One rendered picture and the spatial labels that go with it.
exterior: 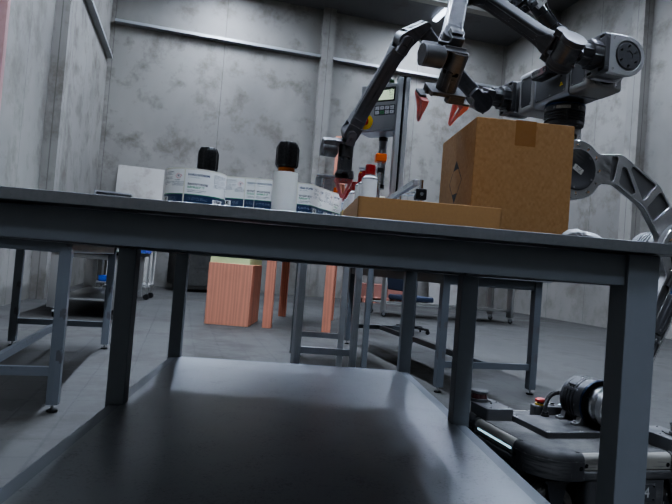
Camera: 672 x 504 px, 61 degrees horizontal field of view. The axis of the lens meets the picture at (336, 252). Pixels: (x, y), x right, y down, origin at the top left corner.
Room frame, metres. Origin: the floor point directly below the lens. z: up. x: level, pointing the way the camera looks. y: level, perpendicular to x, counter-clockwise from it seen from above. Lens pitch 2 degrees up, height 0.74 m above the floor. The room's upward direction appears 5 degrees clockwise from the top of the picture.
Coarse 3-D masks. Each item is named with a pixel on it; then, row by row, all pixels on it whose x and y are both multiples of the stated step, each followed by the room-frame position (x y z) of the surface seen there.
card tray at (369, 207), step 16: (352, 208) 1.09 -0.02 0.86; (368, 208) 1.00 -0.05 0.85; (384, 208) 1.01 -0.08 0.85; (400, 208) 1.01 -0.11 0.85; (416, 208) 1.01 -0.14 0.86; (432, 208) 1.01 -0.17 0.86; (448, 208) 1.02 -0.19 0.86; (464, 208) 1.02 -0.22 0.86; (480, 208) 1.02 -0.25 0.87; (496, 208) 1.02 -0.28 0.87; (448, 224) 1.02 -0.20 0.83; (464, 224) 1.02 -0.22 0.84; (480, 224) 1.02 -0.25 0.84; (496, 224) 1.02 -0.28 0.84
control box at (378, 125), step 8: (376, 104) 2.23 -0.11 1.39; (384, 104) 2.22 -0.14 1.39; (376, 120) 2.23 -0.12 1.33; (384, 120) 2.21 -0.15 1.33; (392, 120) 2.20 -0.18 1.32; (368, 128) 2.25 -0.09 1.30; (376, 128) 2.23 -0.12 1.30; (384, 128) 2.21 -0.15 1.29; (392, 128) 2.19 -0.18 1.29; (368, 136) 2.32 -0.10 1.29; (376, 136) 2.31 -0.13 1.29; (384, 136) 2.30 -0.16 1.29; (392, 136) 2.29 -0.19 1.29
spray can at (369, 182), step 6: (366, 168) 1.86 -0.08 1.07; (372, 168) 1.85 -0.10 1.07; (366, 174) 1.86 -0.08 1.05; (372, 174) 1.85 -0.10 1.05; (366, 180) 1.85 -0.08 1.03; (372, 180) 1.84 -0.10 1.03; (366, 186) 1.85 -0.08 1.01; (372, 186) 1.85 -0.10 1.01; (366, 192) 1.84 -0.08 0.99; (372, 192) 1.85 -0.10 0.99
